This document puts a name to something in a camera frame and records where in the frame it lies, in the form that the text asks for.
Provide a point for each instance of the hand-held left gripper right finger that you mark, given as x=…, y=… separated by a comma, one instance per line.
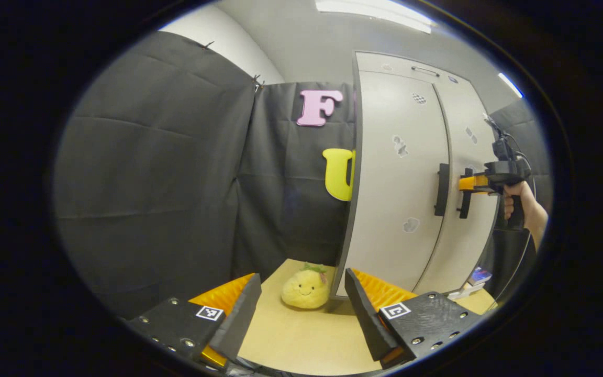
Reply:
x=369, y=319

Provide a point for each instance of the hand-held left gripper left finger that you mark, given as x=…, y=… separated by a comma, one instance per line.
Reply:
x=241, y=319

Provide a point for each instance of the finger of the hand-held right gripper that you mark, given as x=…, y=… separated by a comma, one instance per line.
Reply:
x=473, y=183

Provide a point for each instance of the grey cabinet door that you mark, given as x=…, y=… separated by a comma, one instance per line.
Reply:
x=385, y=209
x=464, y=246

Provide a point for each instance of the grey double-door shoe cabinet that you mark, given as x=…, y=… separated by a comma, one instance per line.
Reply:
x=375, y=61

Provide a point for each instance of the yellow plush toy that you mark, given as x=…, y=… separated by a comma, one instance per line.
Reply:
x=304, y=290

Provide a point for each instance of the small ceiling light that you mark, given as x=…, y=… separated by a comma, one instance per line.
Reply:
x=510, y=85

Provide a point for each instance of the blue book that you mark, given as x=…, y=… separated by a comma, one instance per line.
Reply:
x=479, y=275

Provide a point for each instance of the black backdrop cloth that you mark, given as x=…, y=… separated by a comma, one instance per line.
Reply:
x=149, y=157

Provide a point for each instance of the large ceiling light panel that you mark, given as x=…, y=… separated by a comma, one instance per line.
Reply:
x=375, y=13

